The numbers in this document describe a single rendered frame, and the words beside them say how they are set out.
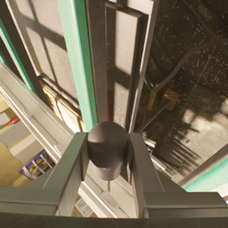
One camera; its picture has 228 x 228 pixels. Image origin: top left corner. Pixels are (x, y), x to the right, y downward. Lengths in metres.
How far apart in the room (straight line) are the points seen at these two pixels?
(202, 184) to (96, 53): 0.20
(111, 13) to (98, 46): 0.34
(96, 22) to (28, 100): 0.48
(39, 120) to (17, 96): 0.16
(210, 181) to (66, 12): 0.23
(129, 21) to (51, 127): 0.38
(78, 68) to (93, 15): 0.07
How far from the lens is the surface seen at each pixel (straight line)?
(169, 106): 1.35
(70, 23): 0.20
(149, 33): 0.53
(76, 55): 0.22
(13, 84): 0.73
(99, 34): 0.21
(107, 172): 0.16
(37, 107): 0.60
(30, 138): 9.93
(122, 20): 0.53
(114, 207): 0.42
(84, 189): 0.86
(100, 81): 0.25
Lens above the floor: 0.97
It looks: 27 degrees down
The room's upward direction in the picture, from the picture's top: 130 degrees counter-clockwise
